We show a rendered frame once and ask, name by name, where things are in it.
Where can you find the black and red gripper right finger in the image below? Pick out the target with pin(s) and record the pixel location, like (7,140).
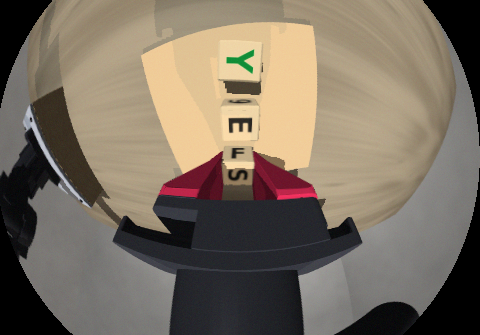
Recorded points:
(277,183)

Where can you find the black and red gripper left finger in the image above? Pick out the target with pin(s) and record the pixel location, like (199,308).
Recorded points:
(198,181)

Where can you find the beige flat mat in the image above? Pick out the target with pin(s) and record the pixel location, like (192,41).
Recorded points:
(182,78)

